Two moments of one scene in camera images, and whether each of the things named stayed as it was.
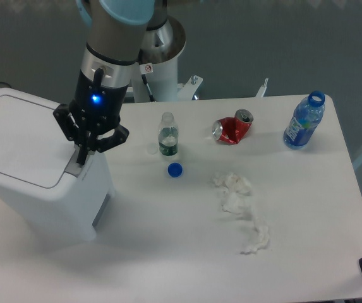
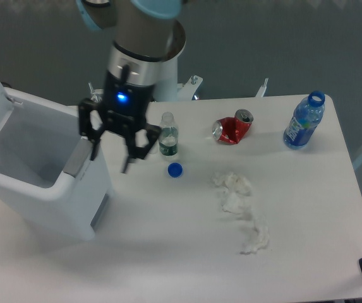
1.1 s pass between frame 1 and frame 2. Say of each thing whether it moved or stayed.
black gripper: moved
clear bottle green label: stayed
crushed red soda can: stayed
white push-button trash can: moved
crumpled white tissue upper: stayed
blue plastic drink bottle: stayed
